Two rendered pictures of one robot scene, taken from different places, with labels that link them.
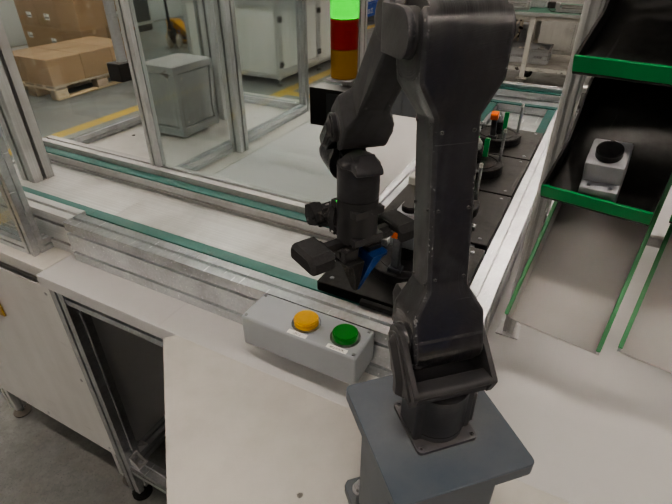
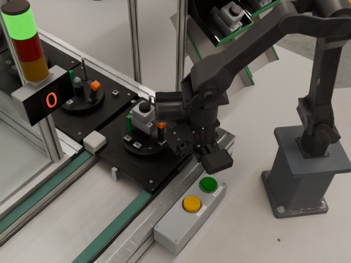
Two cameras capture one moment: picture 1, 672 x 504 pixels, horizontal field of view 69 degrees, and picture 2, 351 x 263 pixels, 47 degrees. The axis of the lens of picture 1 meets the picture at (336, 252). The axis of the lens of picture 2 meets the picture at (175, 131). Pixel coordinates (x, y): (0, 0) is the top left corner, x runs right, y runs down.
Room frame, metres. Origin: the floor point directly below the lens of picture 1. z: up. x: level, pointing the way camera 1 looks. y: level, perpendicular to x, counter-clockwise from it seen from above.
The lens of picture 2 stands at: (0.55, 0.56, 1.80)
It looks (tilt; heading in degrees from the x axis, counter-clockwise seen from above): 48 degrees down; 279
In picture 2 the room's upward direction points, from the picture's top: 1 degrees clockwise
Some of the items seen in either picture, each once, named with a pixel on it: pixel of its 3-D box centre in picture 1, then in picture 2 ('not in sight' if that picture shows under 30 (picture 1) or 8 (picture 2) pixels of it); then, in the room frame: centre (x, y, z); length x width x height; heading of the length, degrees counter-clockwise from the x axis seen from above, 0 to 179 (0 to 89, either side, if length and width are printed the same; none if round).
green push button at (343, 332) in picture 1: (345, 336); (208, 184); (0.56, -0.01, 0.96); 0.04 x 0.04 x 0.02
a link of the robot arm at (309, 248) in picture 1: (357, 222); (202, 129); (0.59, -0.03, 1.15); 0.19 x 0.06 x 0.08; 124
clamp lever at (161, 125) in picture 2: (398, 244); (158, 129); (0.70, -0.11, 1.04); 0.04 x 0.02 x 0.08; 152
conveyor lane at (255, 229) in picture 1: (278, 245); (60, 222); (0.90, 0.13, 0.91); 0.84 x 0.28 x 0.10; 62
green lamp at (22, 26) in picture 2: (344, 1); (19, 20); (0.94, -0.02, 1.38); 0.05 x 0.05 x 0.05
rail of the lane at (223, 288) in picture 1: (238, 290); (120, 256); (0.74, 0.19, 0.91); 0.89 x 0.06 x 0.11; 62
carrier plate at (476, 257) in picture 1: (404, 268); (147, 141); (0.74, -0.13, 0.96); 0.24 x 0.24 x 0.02; 62
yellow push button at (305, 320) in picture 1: (306, 322); (191, 204); (0.59, 0.05, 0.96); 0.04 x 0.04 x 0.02
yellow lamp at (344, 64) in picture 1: (344, 62); (33, 64); (0.94, -0.02, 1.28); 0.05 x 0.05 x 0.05
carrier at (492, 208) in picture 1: (448, 189); (78, 87); (0.97, -0.25, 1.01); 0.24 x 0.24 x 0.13; 62
